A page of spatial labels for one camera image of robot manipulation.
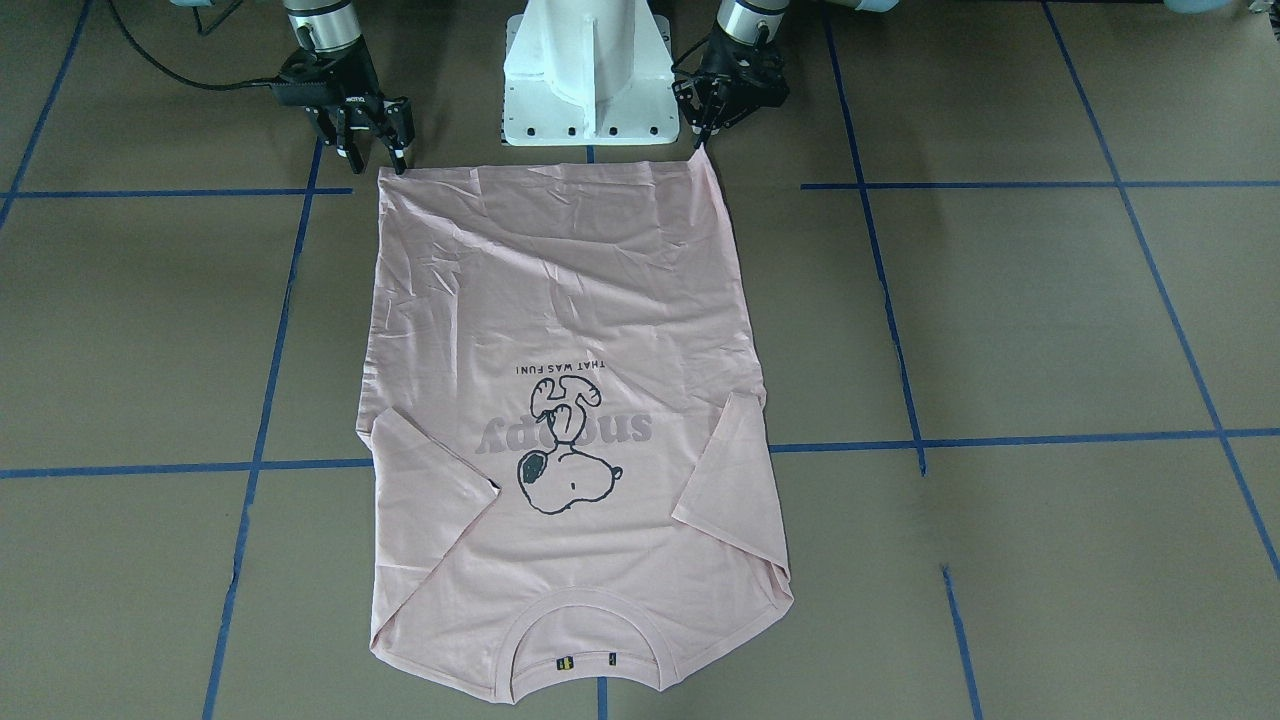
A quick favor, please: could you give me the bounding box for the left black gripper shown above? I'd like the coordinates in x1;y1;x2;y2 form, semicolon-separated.
672;35;790;151

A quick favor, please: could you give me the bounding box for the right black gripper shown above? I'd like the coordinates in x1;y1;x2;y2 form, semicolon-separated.
271;45;415;176

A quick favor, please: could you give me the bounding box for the pink printed t-shirt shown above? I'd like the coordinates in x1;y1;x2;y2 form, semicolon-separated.
356;151;794;705

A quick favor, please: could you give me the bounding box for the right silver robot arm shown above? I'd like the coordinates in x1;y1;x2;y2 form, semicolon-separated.
270;1;415;176

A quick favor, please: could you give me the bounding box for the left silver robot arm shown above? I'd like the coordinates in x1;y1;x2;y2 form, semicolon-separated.
672;1;790;149

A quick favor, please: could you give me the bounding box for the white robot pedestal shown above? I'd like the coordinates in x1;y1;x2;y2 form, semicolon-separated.
500;1;681;147

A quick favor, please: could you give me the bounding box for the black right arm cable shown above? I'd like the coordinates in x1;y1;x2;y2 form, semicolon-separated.
105;0;291;94

